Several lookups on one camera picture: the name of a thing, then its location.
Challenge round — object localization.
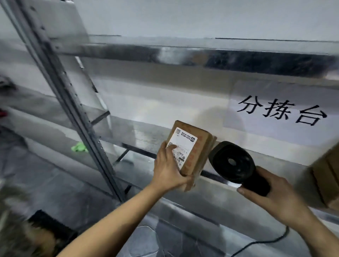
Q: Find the person's left hand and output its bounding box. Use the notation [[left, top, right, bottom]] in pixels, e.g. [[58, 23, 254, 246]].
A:
[[149, 141, 194, 195]]

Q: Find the person's right hand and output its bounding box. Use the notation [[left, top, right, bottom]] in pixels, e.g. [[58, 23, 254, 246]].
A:
[[236, 166, 316, 228]]

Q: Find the cardboard parcel red white tape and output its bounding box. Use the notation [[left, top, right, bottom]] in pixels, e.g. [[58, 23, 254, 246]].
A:
[[165, 120, 218, 192]]

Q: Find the stack of cardboard boxes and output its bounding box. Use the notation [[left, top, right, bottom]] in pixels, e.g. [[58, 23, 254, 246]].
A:
[[310, 144, 339, 211]]

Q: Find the black barcode scanner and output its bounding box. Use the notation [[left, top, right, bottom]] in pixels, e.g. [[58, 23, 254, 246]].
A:
[[208, 141, 270, 197]]

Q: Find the green woven sack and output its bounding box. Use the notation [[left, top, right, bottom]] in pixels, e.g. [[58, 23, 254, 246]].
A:
[[0, 185, 56, 257]]

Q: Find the person's left forearm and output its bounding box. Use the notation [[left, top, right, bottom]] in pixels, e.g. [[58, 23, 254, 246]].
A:
[[57, 184, 159, 257]]

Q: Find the person's right forearm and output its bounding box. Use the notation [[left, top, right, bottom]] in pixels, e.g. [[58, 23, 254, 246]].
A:
[[299, 206, 339, 257]]

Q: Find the green plastic bag roll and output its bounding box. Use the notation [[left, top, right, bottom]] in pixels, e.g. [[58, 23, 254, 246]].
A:
[[71, 142, 89, 153]]

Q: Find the metal shelving rack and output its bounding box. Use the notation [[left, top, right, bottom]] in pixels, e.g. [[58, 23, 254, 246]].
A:
[[0, 0, 339, 257]]

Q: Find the white paper sign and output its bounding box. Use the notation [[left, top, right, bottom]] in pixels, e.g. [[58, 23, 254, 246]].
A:
[[224, 79, 339, 148]]

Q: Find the black scanner cable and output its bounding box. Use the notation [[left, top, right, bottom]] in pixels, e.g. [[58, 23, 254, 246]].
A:
[[230, 225, 290, 257]]

